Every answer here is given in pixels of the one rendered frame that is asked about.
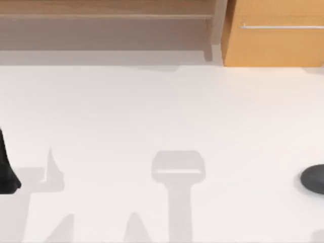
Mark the brown wooden open shelf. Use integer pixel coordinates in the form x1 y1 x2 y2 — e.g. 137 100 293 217
0 0 229 62

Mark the light wooden cupboard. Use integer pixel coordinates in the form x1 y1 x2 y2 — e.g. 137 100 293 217
221 0 324 67

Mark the dark grey round coaster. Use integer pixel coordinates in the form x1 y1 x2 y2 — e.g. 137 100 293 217
300 164 324 195

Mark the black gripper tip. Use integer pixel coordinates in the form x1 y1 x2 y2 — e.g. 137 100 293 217
0 129 22 195

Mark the long metal handle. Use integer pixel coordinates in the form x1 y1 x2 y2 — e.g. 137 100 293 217
239 23 324 30

